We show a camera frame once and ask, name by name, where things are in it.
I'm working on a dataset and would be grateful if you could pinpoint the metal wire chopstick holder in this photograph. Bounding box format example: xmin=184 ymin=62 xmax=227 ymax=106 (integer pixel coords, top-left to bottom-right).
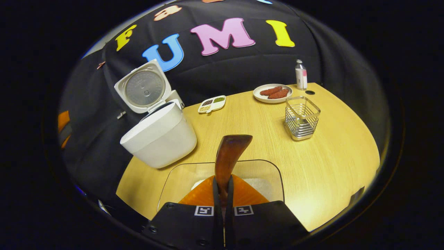
xmin=284 ymin=96 xmax=321 ymax=141

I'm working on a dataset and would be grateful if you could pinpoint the red meat slice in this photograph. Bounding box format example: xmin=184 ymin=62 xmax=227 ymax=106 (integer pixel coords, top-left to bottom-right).
xmin=259 ymin=86 xmax=283 ymax=97
xmin=268 ymin=89 xmax=289 ymax=100

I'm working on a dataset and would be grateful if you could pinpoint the white divided grain dish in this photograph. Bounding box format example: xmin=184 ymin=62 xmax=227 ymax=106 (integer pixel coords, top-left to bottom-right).
xmin=198 ymin=95 xmax=227 ymax=114

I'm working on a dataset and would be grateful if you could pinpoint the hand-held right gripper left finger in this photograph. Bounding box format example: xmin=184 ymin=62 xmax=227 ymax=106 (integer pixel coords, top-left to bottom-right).
xmin=142 ymin=175 xmax=224 ymax=249

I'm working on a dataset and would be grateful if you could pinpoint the small clear bottle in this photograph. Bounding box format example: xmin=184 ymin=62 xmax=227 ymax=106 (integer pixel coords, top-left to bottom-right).
xmin=295 ymin=59 xmax=308 ymax=91

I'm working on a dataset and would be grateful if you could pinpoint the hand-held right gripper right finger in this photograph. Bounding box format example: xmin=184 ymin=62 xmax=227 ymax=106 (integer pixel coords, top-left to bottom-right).
xmin=225 ymin=174 xmax=309 ymax=249

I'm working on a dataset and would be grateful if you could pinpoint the white round plate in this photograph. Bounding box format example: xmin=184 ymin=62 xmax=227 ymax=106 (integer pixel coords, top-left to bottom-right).
xmin=253 ymin=84 xmax=293 ymax=104

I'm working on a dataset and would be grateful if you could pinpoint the brown wooden spoon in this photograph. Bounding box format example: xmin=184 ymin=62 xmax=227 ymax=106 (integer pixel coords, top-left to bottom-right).
xmin=214 ymin=134 xmax=253 ymax=209

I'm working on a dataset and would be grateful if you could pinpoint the clear rice container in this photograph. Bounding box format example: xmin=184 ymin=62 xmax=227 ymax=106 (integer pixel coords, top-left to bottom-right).
xmin=157 ymin=160 xmax=285 ymax=212

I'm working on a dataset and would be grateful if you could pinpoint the white rice cooker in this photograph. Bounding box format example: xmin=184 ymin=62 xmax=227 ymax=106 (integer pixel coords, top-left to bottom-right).
xmin=114 ymin=59 xmax=197 ymax=169

